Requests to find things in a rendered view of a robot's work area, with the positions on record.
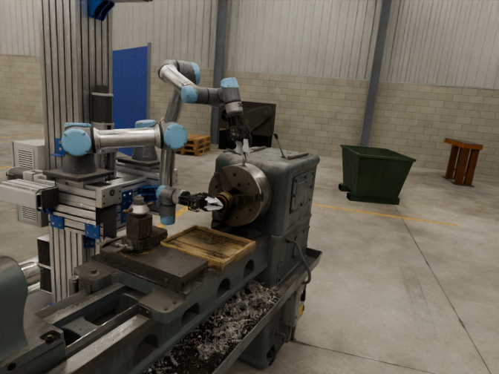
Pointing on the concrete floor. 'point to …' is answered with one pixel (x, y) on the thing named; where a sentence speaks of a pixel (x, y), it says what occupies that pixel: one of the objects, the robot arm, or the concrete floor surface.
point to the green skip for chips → (373, 174)
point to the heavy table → (462, 161)
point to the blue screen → (131, 87)
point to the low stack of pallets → (196, 145)
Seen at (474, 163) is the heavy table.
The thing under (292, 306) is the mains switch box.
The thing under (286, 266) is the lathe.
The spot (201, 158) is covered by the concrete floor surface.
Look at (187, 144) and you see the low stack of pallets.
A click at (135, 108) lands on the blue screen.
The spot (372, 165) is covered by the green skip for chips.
